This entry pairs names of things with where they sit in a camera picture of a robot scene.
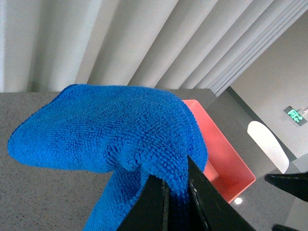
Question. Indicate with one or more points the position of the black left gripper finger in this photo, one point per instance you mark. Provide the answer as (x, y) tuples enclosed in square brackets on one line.
[(208, 209), (151, 211)]

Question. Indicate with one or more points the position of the green exit sign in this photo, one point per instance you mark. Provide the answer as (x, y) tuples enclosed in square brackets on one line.
[(295, 116)]

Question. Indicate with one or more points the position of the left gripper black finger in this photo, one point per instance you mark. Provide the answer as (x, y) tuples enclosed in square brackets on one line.
[(295, 184)]

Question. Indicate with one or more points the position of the pink plastic box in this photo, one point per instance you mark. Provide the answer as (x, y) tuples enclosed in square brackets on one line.
[(225, 169)]

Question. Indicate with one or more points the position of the blue microfiber cloth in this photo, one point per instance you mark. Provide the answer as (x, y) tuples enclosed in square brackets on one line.
[(132, 132)]

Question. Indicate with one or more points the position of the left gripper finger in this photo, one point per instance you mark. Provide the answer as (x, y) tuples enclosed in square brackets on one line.
[(278, 227)]

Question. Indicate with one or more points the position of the white pleated curtain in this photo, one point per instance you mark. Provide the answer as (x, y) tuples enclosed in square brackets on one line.
[(46, 45)]

